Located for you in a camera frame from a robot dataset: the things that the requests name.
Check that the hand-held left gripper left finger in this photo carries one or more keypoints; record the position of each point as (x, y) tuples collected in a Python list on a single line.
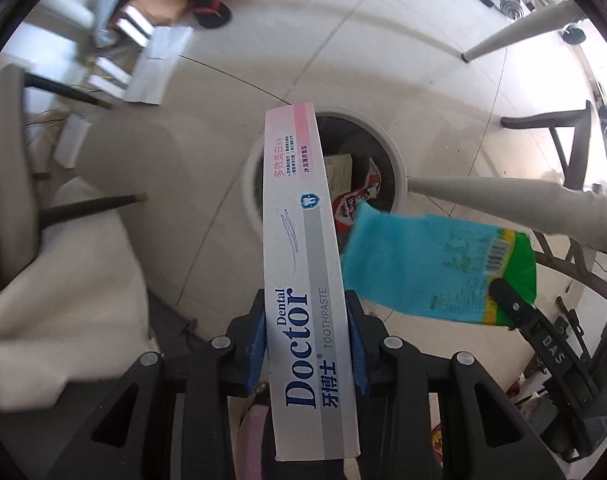
[(257, 340)]

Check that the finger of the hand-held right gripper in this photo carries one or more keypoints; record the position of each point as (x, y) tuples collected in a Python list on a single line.
[(553, 347)]

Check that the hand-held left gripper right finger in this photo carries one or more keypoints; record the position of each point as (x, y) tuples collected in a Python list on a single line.
[(357, 345)]

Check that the white toothpaste box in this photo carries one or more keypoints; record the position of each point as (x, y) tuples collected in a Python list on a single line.
[(303, 270)]

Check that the teal green plastic bag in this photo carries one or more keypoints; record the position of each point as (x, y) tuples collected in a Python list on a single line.
[(423, 265)]

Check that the white round trash bin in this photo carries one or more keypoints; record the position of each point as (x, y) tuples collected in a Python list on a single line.
[(251, 180)]

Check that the red snack packet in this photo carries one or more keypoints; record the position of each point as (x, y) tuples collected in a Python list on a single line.
[(368, 185)]

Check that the cream printed box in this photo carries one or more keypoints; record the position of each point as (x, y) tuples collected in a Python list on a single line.
[(339, 175)]

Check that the white cloth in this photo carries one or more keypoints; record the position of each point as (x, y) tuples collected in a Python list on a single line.
[(83, 285)]

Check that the dark wooden chair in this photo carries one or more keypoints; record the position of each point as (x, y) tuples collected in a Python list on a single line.
[(578, 130)]

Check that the long white box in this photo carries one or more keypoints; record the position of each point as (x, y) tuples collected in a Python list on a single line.
[(72, 140), (133, 25), (111, 76)]

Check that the grey chair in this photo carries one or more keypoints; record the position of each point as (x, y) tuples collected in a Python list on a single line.
[(13, 160)]

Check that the black red slippers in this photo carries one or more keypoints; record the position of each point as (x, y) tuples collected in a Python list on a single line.
[(211, 7)]

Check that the brown cardboard sheet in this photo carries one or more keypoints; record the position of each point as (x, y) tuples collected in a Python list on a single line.
[(161, 2)]

